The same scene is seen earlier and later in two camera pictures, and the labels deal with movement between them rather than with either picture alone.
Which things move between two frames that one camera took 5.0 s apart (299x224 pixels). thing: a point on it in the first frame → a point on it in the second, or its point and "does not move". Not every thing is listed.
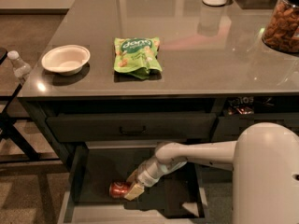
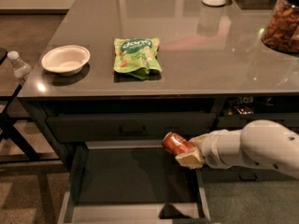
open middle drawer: x=95 y=165 does not move
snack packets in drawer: x=245 y=105 does not move
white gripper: x=146 y=174 → x=215 y=149
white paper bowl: x=66 y=59 does not move
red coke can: x=119 y=189 → x=177 y=144
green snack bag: x=136 y=56 does not move
